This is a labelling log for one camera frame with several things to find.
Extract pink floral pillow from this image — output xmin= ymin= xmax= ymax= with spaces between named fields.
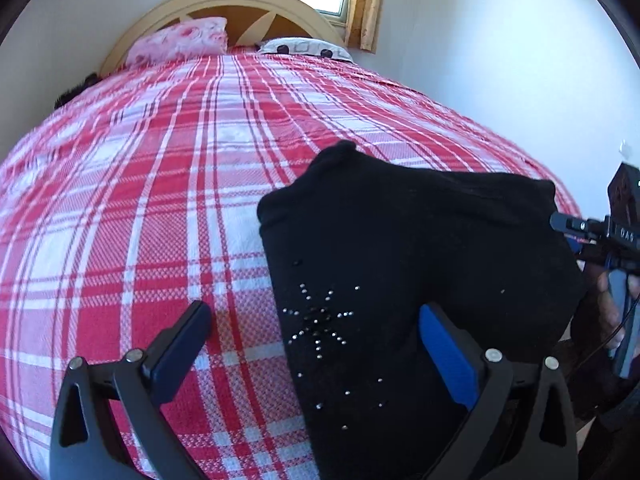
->
xmin=125 ymin=16 xmax=228 ymax=68

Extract red plaid blanket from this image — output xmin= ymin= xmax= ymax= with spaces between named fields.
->
xmin=0 ymin=45 xmax=583 ymax=480

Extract cream wooden headboard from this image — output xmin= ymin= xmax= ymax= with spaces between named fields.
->
xmin=100 ymin=0 xmax=346 ymax=76

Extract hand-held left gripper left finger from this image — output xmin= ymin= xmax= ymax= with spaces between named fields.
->
xmin=49 ymin=300 xmax=213 ymax=480

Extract person's right hand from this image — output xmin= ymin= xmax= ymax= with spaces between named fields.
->
xmin=596 ymin=269 xmax=623 ymax=351

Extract white patterned pillow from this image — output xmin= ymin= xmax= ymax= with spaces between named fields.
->
xmin=256 ymin=37 xmax=353 ymax=61

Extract black cable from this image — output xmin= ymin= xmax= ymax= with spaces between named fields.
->
xmin=570 ymin=300 xmax=640 ymax=376

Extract black pants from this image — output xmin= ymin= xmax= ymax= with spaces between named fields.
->
xmin=257 ymin=140 xmax=588 ymax=480

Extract black furry object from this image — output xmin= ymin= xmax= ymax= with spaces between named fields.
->
xmin=52 ymin=72 xmax=101 ymax=110

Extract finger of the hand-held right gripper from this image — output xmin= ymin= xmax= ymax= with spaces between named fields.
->
xmin=550 ymin=212 xmax=608 ymax=238
xmin=567 ymin=237 xmax=610 ymax=267

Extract yellow curtain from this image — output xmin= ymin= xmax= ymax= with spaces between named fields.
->
xmin=345 ymin=0 xmax=388 ymax=54

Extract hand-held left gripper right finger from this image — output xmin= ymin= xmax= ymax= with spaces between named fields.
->
xmin=419 ymin=302 xmax=581 ymax=480

